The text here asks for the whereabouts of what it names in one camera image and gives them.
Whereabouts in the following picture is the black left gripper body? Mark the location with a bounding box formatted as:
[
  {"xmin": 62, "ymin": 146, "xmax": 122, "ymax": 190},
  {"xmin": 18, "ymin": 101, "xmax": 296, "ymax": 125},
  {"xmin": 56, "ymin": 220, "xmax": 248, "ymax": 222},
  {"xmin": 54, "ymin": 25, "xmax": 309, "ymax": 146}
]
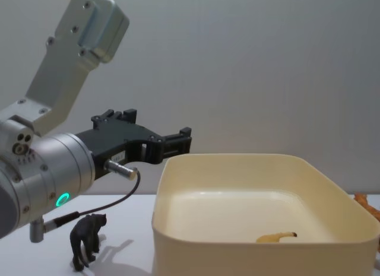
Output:
[{"xmin": 75, "ymin": 122, "xmax": 163, "ymax": 182}]

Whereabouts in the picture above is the black panther toy figure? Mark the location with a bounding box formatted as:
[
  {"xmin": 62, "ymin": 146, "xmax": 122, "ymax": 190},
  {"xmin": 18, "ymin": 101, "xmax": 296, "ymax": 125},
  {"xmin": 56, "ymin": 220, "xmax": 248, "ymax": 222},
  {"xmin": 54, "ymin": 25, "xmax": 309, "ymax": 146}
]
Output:
[{"xmin": 69, "ymin": 213, "xmax": 107, "ymax": 272}]

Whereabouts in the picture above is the white table cloth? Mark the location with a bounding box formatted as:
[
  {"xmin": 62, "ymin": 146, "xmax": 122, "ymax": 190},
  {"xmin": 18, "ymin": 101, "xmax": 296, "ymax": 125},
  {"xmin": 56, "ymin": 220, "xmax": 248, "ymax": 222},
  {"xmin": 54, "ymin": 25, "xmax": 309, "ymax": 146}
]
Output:
[{"xmin": 0, "ymin": 194, "xmax": 380, "ymax": 276}]

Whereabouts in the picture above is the cream plastic bin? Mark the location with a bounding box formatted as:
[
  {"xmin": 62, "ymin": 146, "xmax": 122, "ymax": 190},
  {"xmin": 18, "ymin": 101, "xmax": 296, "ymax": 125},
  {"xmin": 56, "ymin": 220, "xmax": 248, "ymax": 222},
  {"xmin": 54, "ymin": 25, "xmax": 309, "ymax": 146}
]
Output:
[{"xmin": 151, "ymin": 153, "xmax": 380, "ymax": 276}]

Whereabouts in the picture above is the pale yellow toy animal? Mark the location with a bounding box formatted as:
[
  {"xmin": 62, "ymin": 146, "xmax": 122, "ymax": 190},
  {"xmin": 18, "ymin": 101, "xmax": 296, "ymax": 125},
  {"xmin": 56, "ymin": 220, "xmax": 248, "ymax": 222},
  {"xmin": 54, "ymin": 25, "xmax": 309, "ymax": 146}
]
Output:
[{"xmin": 256, "ymin": 231, "xmax": 298, "ymax": 244}]

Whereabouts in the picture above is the orange toy animal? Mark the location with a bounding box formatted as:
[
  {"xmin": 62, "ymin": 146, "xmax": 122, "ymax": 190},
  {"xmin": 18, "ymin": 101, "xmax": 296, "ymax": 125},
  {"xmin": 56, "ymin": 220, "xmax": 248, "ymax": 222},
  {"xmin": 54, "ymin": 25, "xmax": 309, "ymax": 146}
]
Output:
[{"xmin": 353, "ymin": 192, "xmax": 380, "ymax": 222}]

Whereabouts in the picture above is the thin dark gripper cable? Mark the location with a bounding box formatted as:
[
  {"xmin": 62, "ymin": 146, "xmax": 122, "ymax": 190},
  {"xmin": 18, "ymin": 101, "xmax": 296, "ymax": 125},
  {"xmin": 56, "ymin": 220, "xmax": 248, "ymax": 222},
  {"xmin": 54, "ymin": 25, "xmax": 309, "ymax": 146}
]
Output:
[{"xmin": 43, "ymin": 159, "xmax": 141, "ymax": 231}]

